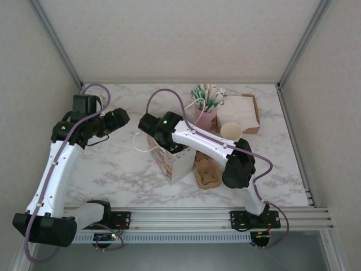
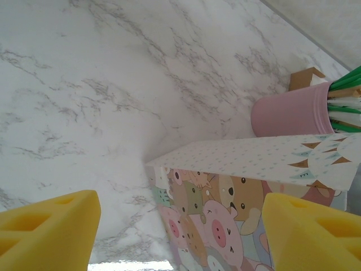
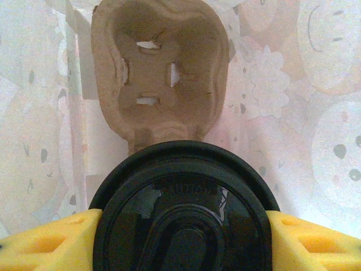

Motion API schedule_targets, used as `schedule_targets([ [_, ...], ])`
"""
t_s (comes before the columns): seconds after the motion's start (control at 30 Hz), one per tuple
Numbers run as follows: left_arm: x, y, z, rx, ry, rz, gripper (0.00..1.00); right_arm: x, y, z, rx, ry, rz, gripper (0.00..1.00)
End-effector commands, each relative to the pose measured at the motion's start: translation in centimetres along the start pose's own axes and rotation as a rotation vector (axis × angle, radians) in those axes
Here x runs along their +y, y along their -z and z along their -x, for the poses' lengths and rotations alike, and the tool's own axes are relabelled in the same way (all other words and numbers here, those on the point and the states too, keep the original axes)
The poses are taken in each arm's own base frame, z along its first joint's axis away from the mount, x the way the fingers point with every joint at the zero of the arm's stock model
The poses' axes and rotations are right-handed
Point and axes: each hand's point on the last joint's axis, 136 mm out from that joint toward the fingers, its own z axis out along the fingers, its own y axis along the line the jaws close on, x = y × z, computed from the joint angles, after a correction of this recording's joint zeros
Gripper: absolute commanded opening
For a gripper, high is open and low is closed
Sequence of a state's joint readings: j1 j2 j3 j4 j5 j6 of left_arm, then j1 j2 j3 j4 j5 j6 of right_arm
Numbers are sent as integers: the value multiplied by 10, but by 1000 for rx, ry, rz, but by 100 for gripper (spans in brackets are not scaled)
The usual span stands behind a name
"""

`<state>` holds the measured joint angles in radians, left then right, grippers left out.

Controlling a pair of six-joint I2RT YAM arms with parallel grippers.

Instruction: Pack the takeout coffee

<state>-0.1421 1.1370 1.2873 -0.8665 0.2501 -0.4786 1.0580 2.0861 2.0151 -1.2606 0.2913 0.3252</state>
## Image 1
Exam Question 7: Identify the grey slotted cable duct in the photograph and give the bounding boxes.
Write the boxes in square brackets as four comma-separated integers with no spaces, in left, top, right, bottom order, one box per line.
[36,233,252,244]

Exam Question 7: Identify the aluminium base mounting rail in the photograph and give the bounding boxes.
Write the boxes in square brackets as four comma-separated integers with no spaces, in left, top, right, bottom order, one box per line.
[28,207,335,231]

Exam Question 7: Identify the white paper cup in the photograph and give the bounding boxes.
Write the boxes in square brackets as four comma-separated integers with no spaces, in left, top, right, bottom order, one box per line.
[220,123,243,142]

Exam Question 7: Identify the brown pulp cup carrier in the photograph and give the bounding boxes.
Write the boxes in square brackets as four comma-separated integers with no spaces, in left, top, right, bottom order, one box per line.
[193,152,222,190]

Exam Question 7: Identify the brown cardboard napkin tray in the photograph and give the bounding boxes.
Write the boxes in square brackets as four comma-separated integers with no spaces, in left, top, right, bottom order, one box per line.
[215,94,261,135]

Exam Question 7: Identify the green striped wrapped straw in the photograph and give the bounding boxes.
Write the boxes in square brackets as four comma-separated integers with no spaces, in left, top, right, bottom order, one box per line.
[190,89,202,110]
[197,83,208,110]

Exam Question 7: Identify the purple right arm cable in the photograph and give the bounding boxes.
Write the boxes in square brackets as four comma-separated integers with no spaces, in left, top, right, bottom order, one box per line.
[146,89,290,251]

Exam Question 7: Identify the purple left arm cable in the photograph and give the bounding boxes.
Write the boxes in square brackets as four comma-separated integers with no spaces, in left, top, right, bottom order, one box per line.
[24,83,125,265]

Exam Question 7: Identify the small control circuit board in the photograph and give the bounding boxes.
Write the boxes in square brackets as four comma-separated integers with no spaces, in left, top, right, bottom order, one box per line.
[252,230,271,241]
[94,231,125,241]

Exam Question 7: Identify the aluminium frame post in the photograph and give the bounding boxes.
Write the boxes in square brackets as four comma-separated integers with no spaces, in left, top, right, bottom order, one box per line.
[29,0,85,88]
[277,0,335,90]

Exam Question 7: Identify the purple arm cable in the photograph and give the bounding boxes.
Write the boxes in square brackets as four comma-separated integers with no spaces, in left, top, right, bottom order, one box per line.
[24,83,125,265]
[146,89,290,251]

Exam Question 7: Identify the white paper napkin stack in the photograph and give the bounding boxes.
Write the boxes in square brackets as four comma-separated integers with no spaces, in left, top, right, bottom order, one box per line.
[217,95,260,130]

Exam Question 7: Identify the cartoon print paper gift bag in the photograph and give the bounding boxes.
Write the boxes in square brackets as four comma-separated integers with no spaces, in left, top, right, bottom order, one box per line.
[132,97,206,185]

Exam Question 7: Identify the white paper wrapped straw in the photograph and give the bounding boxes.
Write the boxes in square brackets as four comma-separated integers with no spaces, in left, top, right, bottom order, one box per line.
[207,82,217,110]
[215,88,226,110]

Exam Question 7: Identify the pink straw holder cup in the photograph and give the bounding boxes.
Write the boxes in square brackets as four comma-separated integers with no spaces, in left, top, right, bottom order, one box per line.
[193,107,218,132]

